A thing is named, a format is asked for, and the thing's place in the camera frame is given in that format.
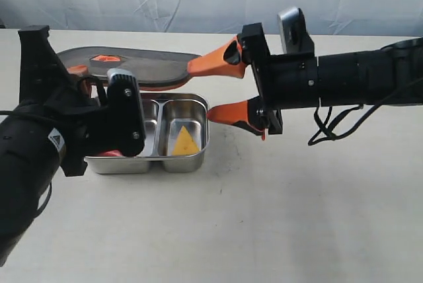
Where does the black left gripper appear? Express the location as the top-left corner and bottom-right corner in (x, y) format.
(18, 25), (99, 177)

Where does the stainless steel lunch box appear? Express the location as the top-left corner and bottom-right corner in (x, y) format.
(85, 92), (209, 175)

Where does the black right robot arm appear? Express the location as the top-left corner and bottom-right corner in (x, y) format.
(187, 22), (422, 145)

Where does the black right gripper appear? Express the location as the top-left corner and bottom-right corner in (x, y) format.
(187, 23), (319, 140)

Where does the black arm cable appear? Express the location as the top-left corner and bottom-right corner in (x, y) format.
(0, 74), (110, 221)
(307, 77), (423, 147)

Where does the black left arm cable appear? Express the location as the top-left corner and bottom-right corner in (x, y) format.
(0, 74), (110, 221)

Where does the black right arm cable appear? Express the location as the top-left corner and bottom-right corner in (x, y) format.
(307, 77), (423, 147)

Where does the dark transparent box lid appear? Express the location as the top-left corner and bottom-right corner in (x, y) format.
(57, 46), (198, 91)

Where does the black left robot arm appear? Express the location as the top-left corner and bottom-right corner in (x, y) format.
(1, 25), (103, 264)

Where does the red toy sausage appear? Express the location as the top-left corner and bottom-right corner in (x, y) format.
(96, 149), (123, 157)

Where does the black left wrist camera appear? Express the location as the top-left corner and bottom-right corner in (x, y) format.
(106, 68), (146, 157)

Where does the yellow toy cheese wedge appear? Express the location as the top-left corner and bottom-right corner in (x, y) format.
(171, 126), (200, 156)

